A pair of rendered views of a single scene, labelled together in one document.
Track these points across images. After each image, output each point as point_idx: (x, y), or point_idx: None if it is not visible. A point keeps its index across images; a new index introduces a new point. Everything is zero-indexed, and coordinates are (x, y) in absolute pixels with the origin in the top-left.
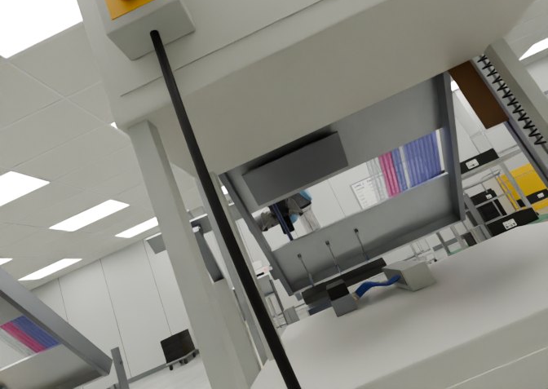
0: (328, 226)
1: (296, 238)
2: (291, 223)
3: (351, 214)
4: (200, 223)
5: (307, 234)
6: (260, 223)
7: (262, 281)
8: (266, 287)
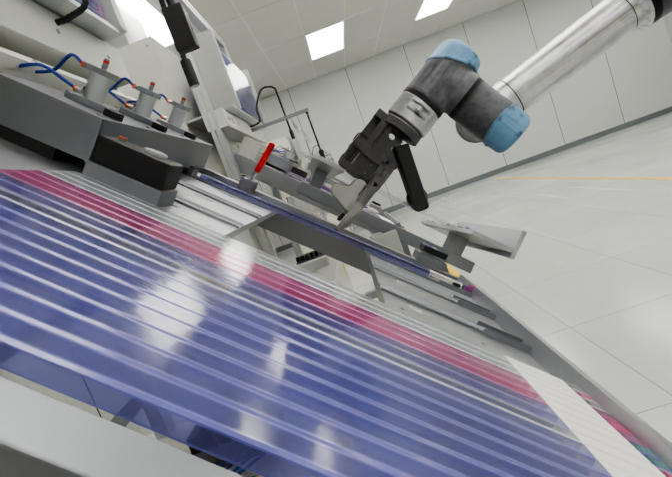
0: (372, 276)
1: (369, 255)
2: (411, 196)
3: (380, 290)
4: (317, 167)
5: (370, 261)
6: (459, 130)
7: (474, 237)
8: (489, 244)
